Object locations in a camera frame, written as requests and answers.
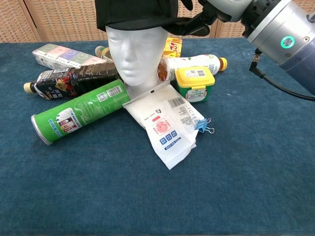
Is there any yellow lid green tub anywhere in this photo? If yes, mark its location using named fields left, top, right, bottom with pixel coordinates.
left=174, top=65, right=216, bottom=103

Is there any black baseball cap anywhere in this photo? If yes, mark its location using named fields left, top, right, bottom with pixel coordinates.
left=94, top=0, right=180, bottom=32

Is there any bamboo folding screen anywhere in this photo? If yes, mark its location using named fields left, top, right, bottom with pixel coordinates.
left=0, top=0, right=249, bottom=43

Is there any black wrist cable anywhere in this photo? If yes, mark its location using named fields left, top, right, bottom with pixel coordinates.
left=249, top=53, right=315, bottom=102

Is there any yellow snack bag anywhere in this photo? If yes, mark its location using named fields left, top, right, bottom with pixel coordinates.
left=163, top=37, right=184, bottom=59

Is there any white bottle orange cap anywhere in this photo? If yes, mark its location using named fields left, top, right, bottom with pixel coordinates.
left=157, top=54, right=228, bottom=83

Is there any blue table cloth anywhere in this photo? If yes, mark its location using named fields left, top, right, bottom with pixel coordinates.
left=0, top=37, right=315, bottom=236

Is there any green chips can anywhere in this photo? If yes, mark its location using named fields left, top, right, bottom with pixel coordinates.
left=31, top=78, right=131, bottom=145

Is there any pastel multicolour tissue pack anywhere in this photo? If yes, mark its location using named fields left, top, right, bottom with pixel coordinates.
left=31, top=43, right=107, bottom=70

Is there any yellow tea bottle dark cap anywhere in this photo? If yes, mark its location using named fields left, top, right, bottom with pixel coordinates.
left=94, top=46, right=114, bottom=62

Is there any white mannequin head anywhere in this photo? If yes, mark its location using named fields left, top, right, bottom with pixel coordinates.
left=105, top=26, right=168, bottom=99

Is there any dark drink bottle black label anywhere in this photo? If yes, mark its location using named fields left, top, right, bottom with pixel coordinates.
left=24, top=61, right=120, bottom=100

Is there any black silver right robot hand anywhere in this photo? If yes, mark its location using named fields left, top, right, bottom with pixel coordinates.
left=169, top=0, right=254, bottom=36

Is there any white printed plastic bag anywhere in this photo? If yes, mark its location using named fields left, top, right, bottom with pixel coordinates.
left=122, top=83, right=205, bottom=171

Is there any blue binder clip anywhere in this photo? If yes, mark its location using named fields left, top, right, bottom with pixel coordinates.
left=194, top=118, right=215, bottom=135

